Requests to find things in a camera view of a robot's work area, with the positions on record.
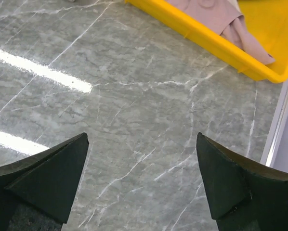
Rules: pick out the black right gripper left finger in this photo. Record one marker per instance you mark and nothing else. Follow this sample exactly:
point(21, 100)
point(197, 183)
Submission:
point(37, 192)

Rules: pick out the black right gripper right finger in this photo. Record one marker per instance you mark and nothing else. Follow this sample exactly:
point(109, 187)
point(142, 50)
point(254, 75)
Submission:
point(243, 195)

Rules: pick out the yellow plastic tray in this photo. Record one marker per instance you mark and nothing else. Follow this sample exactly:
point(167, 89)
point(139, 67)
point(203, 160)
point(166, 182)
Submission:
point(267, 20)

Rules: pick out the pink folded cloth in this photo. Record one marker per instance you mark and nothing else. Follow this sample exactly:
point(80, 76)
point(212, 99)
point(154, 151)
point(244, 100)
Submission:
point(225, 18)

